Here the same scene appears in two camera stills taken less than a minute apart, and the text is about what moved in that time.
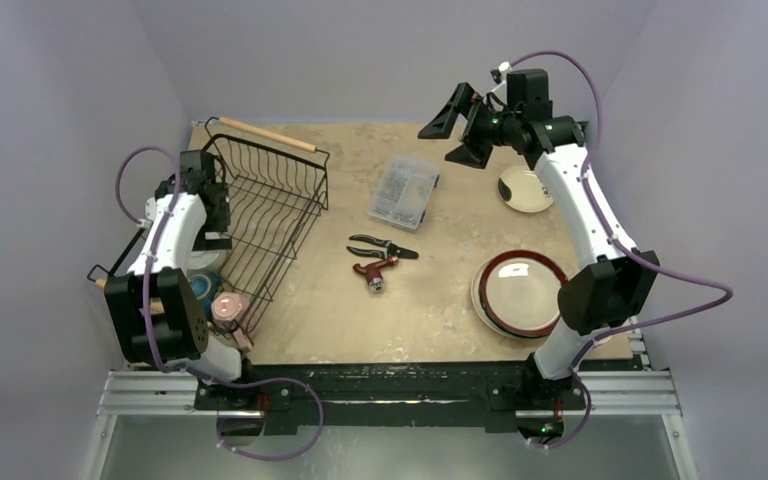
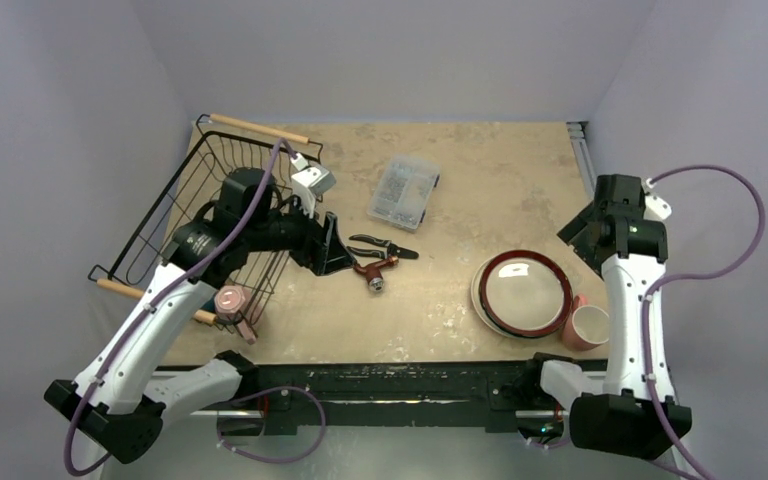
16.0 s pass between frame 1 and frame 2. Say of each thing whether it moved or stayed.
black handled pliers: stayed
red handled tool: stayed
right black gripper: moved
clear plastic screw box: stayed
